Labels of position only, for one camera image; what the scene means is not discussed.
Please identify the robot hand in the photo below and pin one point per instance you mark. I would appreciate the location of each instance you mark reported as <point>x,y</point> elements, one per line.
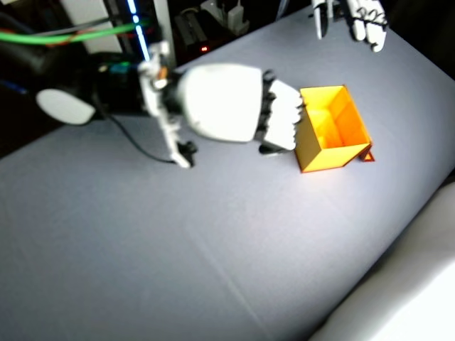
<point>220,101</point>
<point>375,32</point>

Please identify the yellow box cover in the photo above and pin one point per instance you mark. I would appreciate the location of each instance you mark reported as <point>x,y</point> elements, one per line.
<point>330,156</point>

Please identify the black device with red light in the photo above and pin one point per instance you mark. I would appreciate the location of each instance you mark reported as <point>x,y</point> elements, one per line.
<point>199,42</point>

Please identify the blue light strip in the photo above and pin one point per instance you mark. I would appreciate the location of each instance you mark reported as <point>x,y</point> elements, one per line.
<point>140,32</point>

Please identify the grey table cloth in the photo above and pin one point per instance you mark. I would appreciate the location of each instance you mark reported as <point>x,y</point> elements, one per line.
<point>177,231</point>

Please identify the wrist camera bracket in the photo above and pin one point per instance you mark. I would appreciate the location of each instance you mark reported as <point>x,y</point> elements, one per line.
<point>170,138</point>

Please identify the white upright post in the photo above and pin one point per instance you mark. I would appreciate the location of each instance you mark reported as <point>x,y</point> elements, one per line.
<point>164,21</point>

